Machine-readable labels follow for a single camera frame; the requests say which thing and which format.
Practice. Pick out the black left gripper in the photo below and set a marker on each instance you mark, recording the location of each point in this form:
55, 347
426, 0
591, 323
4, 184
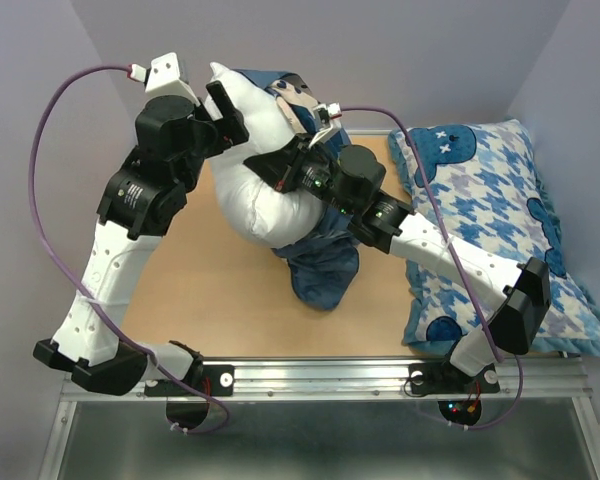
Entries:
231, 126

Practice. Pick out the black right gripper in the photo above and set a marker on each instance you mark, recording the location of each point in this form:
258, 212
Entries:
275, 165

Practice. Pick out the white pillow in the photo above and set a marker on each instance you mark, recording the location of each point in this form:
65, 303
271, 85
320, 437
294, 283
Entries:
252, 208

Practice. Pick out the blue letter-print pillowcase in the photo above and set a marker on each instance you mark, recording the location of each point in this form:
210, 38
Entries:
324, 263

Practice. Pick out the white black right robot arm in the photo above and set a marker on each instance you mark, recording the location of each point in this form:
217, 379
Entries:
518, 294

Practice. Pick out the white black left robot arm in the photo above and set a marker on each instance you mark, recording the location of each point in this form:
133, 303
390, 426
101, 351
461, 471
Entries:
134, 214

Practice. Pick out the blue houndstooth bear pillow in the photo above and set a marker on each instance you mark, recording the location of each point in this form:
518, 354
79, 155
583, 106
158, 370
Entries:
480, 181

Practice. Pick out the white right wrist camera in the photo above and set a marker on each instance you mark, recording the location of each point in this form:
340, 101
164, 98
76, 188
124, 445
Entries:
327, 120

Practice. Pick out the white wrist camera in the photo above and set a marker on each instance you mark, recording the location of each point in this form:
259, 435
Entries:
166, 75
327, 120

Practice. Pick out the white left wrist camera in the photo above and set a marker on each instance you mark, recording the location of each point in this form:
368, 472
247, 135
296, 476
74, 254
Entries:
166, 75

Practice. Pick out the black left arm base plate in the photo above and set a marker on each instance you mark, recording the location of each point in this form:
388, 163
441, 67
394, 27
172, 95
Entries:
213, 380

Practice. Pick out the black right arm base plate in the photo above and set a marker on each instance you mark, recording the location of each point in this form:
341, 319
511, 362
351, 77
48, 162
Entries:
441, 378

